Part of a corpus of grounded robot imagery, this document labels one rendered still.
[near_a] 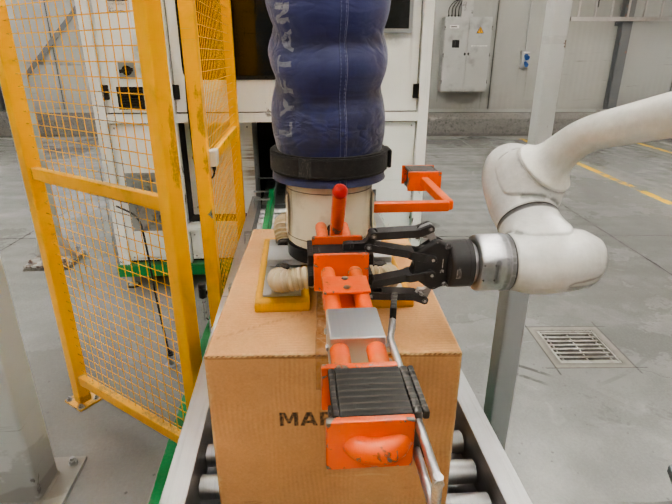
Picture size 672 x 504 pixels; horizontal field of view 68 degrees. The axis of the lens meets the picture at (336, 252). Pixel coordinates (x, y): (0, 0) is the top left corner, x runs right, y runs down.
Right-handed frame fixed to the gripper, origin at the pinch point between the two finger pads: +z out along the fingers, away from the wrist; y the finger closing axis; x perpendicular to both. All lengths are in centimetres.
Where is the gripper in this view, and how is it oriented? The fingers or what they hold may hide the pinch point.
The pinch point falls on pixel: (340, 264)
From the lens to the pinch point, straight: 76.6
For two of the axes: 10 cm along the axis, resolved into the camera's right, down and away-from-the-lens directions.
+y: -0.1, 9.3, 3.7
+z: -10.0, 0.2, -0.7
